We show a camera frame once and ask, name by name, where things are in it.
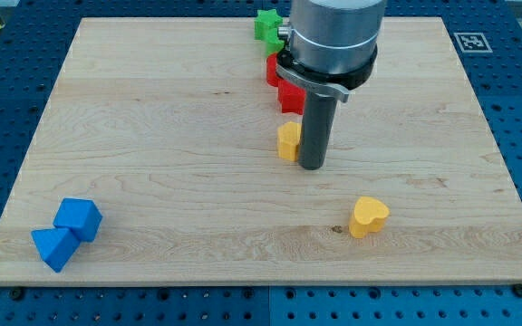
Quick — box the yellow hexagon block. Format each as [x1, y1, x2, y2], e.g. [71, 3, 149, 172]
[277, 121, 301, 162]

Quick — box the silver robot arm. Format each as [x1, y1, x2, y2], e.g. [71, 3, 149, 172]
[277, 0, 386, 74]

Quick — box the red star block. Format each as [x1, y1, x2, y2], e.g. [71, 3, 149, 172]
[277, 80, 305, 115]

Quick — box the green star block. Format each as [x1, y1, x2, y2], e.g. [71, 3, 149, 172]
[254, 9, 283, 40]

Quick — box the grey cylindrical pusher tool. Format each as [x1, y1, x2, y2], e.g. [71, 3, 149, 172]
[298, 92, 337, 170]

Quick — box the red round block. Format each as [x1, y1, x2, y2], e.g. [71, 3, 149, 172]
[266, 53, 281, 87]

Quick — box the wooden board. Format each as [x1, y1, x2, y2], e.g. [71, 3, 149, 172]
[0, 17, 522, 287]

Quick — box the yellow heart block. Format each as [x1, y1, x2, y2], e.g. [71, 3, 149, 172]
[348, 197, 391, 238]

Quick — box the blue cube block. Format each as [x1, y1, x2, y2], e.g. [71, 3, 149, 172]
[53, 197, 102, 242]

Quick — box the blue triangle block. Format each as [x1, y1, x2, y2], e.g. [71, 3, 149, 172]
[31, 228, 81, 273]

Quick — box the white fiducial marker tag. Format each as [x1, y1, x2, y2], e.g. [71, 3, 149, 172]
[454, 32, 492, 53]

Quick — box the black clamp ring with lever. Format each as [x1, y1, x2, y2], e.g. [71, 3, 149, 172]
[275, 44, 379, 104]

